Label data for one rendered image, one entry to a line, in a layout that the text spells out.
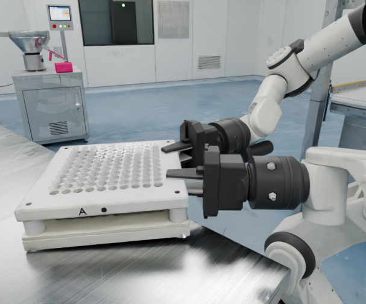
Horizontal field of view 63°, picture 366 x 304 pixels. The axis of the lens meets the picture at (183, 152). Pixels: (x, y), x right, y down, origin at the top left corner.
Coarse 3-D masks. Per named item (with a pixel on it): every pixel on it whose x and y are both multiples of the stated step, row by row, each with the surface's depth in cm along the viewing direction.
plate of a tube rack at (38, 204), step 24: (96, 144) 64; (168, 144) 62; (48, 168) 53; (168, 168) 52; (48, 192) 45; (72, 192) 45; (96, 192) 45; (120, 192) 45; (144, 192) 44; (168, 192) 44; (24, 216) 41; (48, 216) 42; (72, 216) 42
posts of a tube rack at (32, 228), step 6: (174, 210) 44; (180, 210) 44; (186, 210) 45; (174, 216) 45; (180, 216) 44; (186, 216) 45; (24, 222) 42; (30, 222) 42; (36, 222) 43; (42, 222) 44; (174, 222) 45; (180, 222) 45; (24, 228) 43; (30, 228) 42; (36, 228) 43; (42, 228) 44; (30, 234) 43; (36, 234) 43
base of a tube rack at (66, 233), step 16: (48, 224) 45; (64, 224) 45; (80, 224) 45; (96, 224) 45; (112, 224) 45; (128, 224) 45; (144, 224) 45; (160, 224) 45; (176, 224) 45; (32, 240) 43; (48, 240) 43; (64, 240) 44; (80, 240) 44; (96, 240) 44; (112, 240) 44; (128, 240) 45
